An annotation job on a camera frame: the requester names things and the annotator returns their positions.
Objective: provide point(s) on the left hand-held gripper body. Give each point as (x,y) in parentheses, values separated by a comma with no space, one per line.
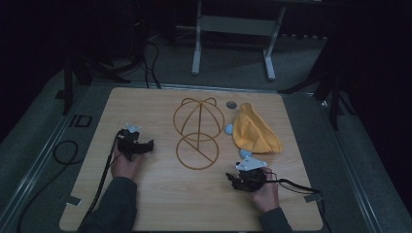
(129,144)

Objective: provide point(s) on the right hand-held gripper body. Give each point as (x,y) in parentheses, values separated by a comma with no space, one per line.
(252,176)

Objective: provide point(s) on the yellow hat with blue ears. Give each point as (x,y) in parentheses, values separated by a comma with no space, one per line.
(254,131)

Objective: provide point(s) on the person's left hand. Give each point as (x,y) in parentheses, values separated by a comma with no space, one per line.
(124,166)

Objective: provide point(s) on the person's right hand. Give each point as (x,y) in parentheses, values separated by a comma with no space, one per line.
(268,193)

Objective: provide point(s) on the black tape floor mark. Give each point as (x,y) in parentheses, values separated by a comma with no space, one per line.
(81,120)

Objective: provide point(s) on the grey tape piece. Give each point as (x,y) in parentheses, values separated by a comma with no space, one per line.
(313,198)
(74,200)

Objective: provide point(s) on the grey round table grommet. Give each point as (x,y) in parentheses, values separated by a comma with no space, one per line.
(231,104)

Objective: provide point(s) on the black tripod stand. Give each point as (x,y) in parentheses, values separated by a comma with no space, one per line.
(94,69)
(327,90)

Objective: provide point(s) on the metal floor rail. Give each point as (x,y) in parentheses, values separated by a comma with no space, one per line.
(35,165)
(351,168)

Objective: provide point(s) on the white metal table frame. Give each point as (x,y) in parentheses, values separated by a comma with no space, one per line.
(236,27)

